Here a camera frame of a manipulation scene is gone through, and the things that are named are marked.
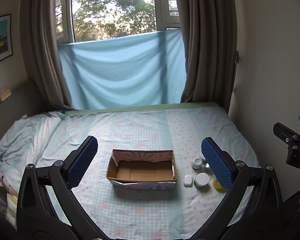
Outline yellow tape roll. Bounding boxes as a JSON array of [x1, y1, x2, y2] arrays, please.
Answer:
[[212, 178, 227, 193]]

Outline checked floral bed sheet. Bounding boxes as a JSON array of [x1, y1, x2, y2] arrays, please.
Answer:
[[0, 104, 263, 240]]

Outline rumpled pale quilt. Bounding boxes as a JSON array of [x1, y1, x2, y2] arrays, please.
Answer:
[[0, 112, 68, 172]]

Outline green under sheet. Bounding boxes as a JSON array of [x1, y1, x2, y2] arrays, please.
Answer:
[[62, 102, 219, 117]]

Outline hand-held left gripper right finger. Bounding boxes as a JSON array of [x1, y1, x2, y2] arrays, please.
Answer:
[[187, 137, 284, 240]]

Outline printed cardboard box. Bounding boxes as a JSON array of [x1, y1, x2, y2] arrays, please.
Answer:
[[106, 149, 178, 190]]

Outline pale folded cloth stack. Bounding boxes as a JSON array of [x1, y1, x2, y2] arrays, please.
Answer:
[[5, 192, 18, 230]]

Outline white lidded cream jar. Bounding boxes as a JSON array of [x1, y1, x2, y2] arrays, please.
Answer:
[[194, 172, 211, 189], [192, 158, 204, 170]]

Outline light blue hanging cloth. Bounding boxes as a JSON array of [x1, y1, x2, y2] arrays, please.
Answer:
[[58, 28, 188, 111]]

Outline grey padded headboard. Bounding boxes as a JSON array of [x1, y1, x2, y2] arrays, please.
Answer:
[[0, 81, 40, 160]]

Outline framed wall poster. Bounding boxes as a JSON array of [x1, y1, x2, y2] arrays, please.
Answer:
[[0, 14, 14, 67]]

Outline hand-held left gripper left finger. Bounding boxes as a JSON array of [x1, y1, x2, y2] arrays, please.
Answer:
[[16, 135, 108, 240]]

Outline white window frame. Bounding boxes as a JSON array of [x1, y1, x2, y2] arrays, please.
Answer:
[[55, 0, 182, 43]]

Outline grey brown curtain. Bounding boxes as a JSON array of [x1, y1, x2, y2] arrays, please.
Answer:
[[19, 0, 75, 111], [173, 0, 241, 104]]

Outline pale paper notes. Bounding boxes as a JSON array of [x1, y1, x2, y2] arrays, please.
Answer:
[[0, 89, 12, 103]]

